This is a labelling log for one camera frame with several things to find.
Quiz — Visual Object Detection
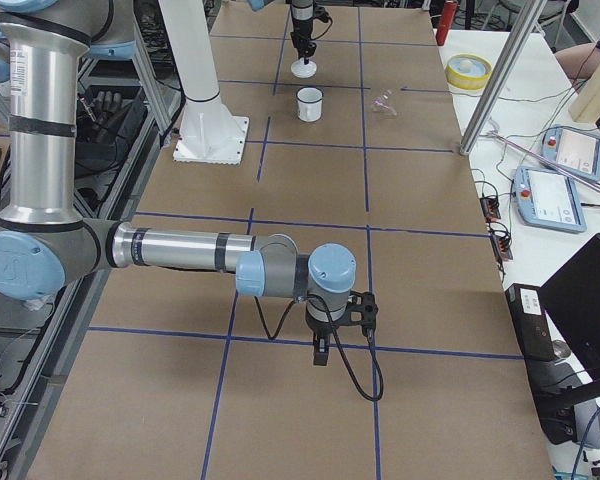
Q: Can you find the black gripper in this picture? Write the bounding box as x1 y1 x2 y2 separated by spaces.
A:
291 31 316 65
311 320 334 366

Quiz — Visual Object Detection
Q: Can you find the white round lid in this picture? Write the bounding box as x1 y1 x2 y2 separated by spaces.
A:
290 58 317 79

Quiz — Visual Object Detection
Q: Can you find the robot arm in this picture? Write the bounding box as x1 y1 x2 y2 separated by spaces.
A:
289 0 322 65
0 1 363 365

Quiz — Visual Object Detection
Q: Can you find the white enamel mug blue rim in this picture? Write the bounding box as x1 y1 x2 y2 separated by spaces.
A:
296 87 323 123

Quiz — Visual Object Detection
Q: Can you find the red cylinder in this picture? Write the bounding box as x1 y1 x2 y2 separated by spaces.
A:
436 0 458 46

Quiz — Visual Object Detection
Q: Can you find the yellow rimmed bowl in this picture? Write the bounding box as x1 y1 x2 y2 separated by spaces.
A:
445 54 493 91

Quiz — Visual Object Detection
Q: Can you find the black computer box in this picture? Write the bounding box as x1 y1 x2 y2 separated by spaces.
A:
505 283 600 449

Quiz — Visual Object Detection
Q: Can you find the black monitor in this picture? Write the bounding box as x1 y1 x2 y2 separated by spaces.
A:
539 233 600 379

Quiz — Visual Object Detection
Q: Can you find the teach pendant near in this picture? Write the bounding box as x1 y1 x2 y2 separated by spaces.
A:
513 166 587 233

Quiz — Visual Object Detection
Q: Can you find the teach pendant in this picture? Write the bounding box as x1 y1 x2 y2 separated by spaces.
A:
513 166 587 233
542 125 600 182

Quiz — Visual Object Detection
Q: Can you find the teach pendant far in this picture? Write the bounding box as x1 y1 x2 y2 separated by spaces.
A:
542 125 600 182

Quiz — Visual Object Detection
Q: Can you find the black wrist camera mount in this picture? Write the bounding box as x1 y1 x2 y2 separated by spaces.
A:
312 3 333 24

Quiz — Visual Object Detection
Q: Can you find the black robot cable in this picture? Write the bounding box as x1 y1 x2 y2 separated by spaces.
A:
252 292 385 401

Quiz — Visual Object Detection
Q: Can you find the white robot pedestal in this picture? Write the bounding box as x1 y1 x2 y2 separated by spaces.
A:
159 0 249 165

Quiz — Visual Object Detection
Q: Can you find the aluminium frame post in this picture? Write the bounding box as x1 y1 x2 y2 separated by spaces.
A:
459 0 547 156

